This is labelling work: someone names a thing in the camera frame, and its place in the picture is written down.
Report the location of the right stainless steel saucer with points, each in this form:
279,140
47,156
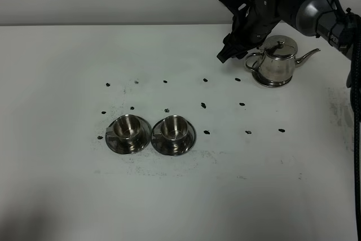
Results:
177,148

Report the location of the left stainless steel saucer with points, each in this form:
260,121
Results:
134,145

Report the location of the left stainless steel teacup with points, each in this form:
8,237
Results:
125,127

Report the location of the stainless steel teacup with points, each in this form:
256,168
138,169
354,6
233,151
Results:
172,128
125,127

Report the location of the steel teapot saucer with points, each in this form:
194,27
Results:
269,83

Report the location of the right stainless steel teacup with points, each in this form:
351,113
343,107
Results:
172,128

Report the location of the stainless steel teapot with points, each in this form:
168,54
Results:
276,59

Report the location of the stainless steel saucer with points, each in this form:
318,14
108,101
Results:
134,145
177,148

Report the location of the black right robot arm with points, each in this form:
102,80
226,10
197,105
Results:
319,18

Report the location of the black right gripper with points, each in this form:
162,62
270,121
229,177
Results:
249,29

